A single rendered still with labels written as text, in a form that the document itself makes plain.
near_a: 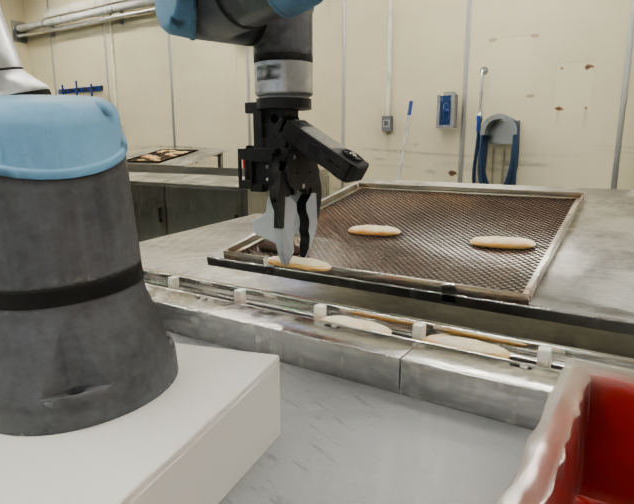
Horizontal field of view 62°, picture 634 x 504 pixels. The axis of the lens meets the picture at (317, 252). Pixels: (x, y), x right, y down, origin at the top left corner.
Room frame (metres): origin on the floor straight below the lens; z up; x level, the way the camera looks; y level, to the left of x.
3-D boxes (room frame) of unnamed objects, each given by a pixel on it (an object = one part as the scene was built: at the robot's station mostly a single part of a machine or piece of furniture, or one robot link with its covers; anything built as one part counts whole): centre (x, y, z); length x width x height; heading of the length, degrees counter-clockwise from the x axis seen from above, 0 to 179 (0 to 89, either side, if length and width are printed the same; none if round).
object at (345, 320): (0.64, -0.05, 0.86); 0.10 x 0.04 x 0.01; 57
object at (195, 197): (4.70, 1.38, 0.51); 3.00 x 1.26 x 1.03; 57
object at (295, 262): (0.69, 0.02, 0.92); 0.10 x 0.04 x 0.01; 57
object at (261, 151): (0.71, 0.05, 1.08); 0.09 x 0.08 x 0.12; 57
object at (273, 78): (0.70, 0.04, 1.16); 0.08 x 0.08 x 0.05
